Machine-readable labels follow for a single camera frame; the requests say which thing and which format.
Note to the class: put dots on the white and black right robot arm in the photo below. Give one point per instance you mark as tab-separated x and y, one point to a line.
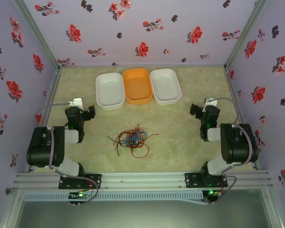
237	145

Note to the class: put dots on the white plastic bin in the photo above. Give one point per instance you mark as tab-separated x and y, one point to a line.
109	88
165	85

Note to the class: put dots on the orange plastic bin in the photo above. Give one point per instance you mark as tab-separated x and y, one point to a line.
136	85

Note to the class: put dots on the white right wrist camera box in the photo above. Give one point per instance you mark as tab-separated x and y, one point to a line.
211	102

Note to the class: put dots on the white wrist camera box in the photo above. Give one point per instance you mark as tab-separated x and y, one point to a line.
211	102
76	102

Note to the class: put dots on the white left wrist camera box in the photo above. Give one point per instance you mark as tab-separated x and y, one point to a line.
76	102

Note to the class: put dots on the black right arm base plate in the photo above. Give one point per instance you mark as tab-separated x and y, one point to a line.
191	180

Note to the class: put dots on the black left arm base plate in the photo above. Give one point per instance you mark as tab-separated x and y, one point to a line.
96	180

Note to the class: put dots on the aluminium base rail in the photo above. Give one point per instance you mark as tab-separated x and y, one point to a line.
145	180

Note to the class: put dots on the aluminium corner post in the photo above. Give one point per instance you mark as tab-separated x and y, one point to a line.
247	31
38	31

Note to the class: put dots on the aluminium lower frame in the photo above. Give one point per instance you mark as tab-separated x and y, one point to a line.
12	209

